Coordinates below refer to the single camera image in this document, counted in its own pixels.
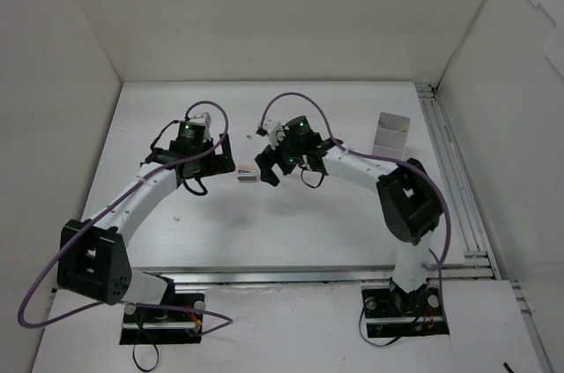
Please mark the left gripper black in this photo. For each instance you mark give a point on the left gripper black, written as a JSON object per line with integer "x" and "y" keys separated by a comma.
{"x": 218, "y": 159}

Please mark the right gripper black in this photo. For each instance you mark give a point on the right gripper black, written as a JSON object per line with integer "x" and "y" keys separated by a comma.
{"x": 277, "y": 161}

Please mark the eraser with pink sleeve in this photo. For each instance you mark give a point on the eraser with pink sleeve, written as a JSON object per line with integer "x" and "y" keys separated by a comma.
{"x": 247, "y": 174}

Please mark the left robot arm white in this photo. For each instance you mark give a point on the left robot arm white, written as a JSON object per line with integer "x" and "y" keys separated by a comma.
{"x": 97, "y": 265}

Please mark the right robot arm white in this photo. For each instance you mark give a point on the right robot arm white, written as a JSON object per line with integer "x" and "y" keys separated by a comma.
{"x": 411, "y": 208}

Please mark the clear divided organizer container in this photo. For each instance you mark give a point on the clear divided organizer container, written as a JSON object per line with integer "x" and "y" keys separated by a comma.
{"x": 388, "y": 142}

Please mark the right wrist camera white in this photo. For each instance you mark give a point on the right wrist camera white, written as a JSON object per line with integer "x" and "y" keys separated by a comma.
{"x": 273, "y": 130}

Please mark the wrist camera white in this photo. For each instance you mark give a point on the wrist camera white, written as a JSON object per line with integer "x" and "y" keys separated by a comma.
{"x": 201, "y": 121}
{"x": 273, "y": 130}

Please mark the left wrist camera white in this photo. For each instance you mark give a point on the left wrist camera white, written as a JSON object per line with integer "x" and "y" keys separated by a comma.
{"x": 201, "y": 121}

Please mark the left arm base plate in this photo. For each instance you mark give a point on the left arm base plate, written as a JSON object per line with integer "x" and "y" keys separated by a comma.
{"x": 160, "y": 327}

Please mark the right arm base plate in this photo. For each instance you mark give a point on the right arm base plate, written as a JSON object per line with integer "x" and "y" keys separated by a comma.
{"x": 390, "y": 316}

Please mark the aluminium rail frame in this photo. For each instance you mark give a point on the aluminium rail frame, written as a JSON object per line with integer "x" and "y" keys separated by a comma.
{"x": 254, "y": 234}

